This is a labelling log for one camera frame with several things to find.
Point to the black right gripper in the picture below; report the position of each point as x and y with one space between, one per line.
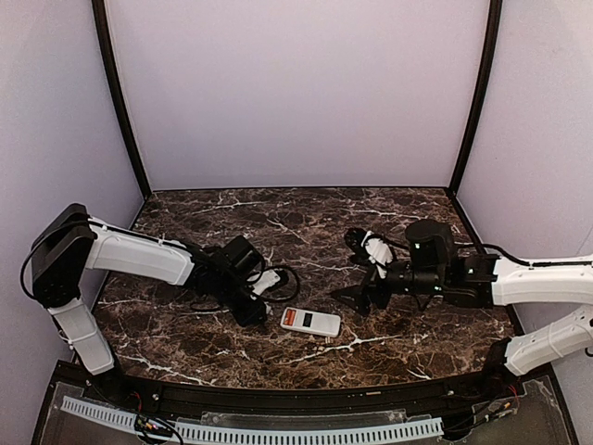
371 287

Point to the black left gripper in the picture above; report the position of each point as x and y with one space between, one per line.
250 305

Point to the white remote control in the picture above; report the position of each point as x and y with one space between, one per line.
314 323

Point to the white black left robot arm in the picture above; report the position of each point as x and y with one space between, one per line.
75 242

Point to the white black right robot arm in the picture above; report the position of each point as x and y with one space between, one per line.
479 281

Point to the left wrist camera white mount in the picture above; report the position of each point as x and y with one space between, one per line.
267 280

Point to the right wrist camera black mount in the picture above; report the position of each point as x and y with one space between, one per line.
369 247

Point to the black front rail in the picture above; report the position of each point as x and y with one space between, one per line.
447 396

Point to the white slotted cable duct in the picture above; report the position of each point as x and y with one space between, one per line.
234 428

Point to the black corner frame post right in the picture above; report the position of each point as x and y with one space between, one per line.
479 94

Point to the black corner frame post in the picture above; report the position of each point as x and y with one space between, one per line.
479 94
107 51

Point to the black corner frame post left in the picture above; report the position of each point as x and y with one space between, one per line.
107 51

